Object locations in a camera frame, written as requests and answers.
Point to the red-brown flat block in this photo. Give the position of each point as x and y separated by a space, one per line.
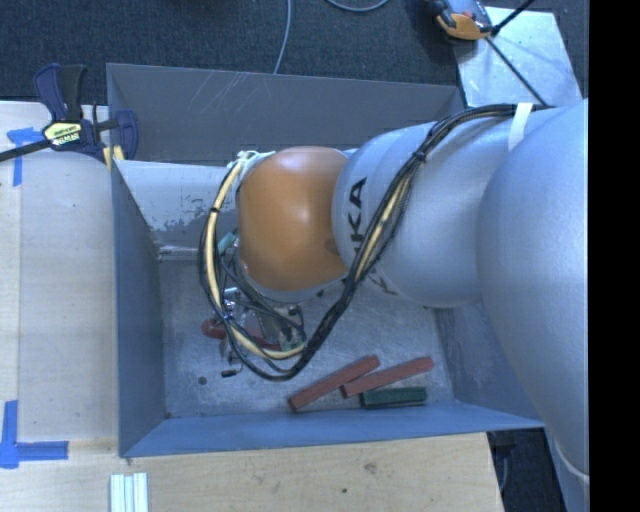
387 377
212 329
332 384

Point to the grey metal bin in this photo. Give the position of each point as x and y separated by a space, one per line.
210 400

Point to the pale wood flat board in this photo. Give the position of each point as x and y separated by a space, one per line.
65 300

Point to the black cylinder on white bracket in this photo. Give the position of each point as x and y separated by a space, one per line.
231 373

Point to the dark green flat block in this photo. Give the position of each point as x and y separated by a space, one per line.
395 397

